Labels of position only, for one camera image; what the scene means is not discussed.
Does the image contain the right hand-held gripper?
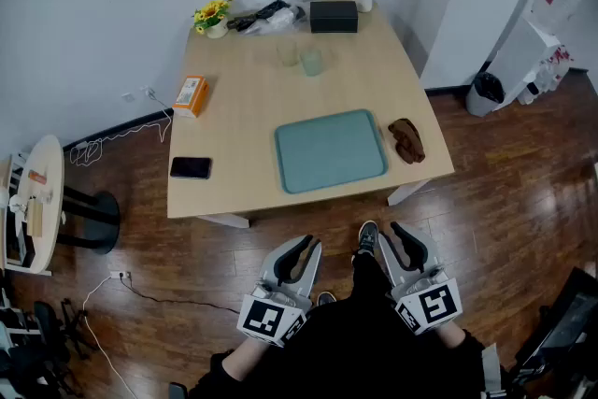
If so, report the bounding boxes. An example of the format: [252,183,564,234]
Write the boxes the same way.
[377,221,463,336]

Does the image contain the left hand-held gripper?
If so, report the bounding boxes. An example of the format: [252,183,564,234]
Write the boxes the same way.
[236,234,323,348]

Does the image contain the brown cloth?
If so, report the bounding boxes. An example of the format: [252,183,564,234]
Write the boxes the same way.
[387,118,427,165]

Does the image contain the green plastic tray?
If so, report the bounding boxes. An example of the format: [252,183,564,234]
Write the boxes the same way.
[274,108,390,195]

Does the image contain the person's left forearm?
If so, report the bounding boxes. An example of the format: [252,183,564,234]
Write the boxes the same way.
[222,335,281,382]

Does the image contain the person's right forearm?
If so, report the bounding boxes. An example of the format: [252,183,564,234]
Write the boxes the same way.
[438,321,469,349]

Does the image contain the person's right grey sneaker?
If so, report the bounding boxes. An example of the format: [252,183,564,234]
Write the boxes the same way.
[357,220,379,257]

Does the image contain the person's black clothed body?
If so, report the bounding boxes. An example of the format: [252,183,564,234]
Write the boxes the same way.
[189,249,510,399]

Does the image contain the black smartphone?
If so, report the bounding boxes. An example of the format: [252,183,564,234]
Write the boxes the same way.
[169,156,213,180]

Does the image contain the black equipment case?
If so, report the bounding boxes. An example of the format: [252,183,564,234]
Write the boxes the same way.
[513,265,598,389]

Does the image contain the grey bin with black bag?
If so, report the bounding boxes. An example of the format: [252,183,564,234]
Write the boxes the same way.
[464,71,506,118]

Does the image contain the orange cardboard box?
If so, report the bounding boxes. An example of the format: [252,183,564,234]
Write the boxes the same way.
[172,75,210,119]

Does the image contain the greenish glass cup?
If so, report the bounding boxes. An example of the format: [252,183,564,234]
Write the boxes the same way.
[300,49,323,78]

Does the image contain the yellowish glass cup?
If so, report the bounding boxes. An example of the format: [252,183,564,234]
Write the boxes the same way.
[276,40,299,68]

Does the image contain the white water dispenser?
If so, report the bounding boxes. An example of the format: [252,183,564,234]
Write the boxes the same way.
[494,13,572,108]

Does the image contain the clear plastic bag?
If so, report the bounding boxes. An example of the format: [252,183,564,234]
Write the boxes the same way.
[242,7,301,36]

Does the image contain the black rectangular box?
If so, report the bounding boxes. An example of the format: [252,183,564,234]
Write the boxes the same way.
[309,0,360,34]

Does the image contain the round white side table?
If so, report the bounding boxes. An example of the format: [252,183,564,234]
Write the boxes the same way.
[3,135,65,276]

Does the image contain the sunflowers in white pot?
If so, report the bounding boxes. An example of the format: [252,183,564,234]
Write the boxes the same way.
[192,0,234,39]

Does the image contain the wooden block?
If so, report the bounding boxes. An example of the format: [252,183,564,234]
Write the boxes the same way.
[25,199,44,237]

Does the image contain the black office chair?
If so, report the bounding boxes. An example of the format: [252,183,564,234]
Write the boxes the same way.
[0,298,97,399]

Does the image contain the clear water jug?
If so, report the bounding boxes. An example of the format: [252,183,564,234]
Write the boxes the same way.
[532,0,585,34]

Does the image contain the black floor cable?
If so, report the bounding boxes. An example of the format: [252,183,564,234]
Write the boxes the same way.
[120,275,242,315]

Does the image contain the black pedestal table base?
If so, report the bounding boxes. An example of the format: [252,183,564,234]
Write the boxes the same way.
[56,185,121,255]

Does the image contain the white charger cable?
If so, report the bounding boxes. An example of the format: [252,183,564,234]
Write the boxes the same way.
[69,84,174,167]

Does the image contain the long white floor cable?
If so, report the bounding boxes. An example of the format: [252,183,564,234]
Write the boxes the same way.
[82,275,140,399]

